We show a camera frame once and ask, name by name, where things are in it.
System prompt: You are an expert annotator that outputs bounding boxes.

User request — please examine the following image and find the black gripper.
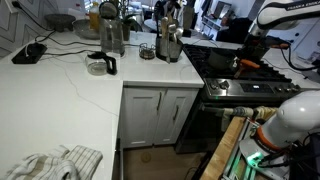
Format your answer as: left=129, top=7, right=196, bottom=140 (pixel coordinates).
left=237, top=35, right=290, bottom=62

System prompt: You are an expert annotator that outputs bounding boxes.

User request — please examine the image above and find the dark grey cooking pot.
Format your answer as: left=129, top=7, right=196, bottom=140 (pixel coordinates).
left=208, top=47, right=261, bottom=71

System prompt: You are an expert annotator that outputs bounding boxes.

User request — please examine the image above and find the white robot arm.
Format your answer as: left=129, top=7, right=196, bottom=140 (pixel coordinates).
left=240, top=0, right=320, bottom=168

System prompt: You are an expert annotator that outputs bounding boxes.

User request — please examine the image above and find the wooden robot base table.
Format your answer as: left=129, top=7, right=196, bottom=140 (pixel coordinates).
left=200, top=117, right=246, bottom=180

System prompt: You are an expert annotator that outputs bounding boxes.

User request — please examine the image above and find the metal utensil holder crock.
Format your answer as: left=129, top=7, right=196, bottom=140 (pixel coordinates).
left=156, top=37, right=183, bottom=63

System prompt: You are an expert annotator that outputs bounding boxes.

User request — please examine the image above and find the stainless steel gas stove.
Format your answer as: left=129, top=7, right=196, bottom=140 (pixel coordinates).
left=175, top=44, right=301, bottom=154

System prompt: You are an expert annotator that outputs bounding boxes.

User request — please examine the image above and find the grey bowl on counter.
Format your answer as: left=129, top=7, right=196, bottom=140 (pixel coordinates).
left=72, top=19, right=100, bottom=40

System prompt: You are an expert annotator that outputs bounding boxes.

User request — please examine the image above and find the white lower cabinet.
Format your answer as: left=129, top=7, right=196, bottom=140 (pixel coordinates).
left=120, top=87, right=198, bottom=148

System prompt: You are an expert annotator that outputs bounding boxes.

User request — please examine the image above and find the potted green plant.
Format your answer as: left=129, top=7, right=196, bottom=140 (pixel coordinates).
left=119, top=0, right=142, bottom=41

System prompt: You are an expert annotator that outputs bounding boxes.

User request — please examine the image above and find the tall glass pitcher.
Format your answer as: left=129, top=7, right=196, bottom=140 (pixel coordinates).
left=99, top=1, right=125, bottom=56

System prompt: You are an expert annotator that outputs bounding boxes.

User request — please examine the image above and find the orange juice bottle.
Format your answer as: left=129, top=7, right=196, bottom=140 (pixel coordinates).
left=89, top=2, right=99, bottom=31

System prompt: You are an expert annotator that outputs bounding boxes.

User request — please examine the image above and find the striped kitchen towel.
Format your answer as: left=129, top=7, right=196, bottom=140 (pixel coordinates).
left=1, top=145, right=103, bottom=180

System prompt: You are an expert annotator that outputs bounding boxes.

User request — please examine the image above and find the black power adapter box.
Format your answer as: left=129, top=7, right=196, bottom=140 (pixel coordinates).
left=12, top=43, right=47, bottom=64

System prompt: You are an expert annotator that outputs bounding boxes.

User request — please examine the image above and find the glass coffee carafe black handle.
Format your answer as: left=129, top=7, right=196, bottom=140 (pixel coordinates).
left=85, top=51, right=117, bottom=76

